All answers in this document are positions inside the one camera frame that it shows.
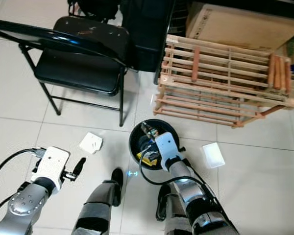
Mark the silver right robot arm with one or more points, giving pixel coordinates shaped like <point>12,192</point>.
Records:
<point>196,193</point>

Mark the robot left leg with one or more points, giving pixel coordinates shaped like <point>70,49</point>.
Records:
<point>98,205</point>

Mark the white square socket box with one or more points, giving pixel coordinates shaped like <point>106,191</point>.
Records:
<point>91,143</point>

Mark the white flat plate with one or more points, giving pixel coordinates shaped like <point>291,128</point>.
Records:
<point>213,155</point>

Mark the robot right leg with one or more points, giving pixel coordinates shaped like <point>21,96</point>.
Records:
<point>174,215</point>

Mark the black cabinet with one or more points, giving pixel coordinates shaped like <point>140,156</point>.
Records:
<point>147,32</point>

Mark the black rubbish bin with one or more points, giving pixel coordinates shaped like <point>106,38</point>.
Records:
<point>136,137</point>

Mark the robot leg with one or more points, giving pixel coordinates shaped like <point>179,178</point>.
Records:
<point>174,215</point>
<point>98,205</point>

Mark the wooden slatted rack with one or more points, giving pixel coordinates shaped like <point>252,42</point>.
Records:
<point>220,81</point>

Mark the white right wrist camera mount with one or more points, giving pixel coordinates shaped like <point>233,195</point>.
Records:
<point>168,147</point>

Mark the black folding chair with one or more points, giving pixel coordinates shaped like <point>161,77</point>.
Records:
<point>78,66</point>

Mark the black bag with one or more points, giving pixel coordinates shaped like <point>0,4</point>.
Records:
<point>93,7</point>

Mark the brown cardboard box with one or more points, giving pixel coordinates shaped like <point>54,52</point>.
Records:
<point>240,24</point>

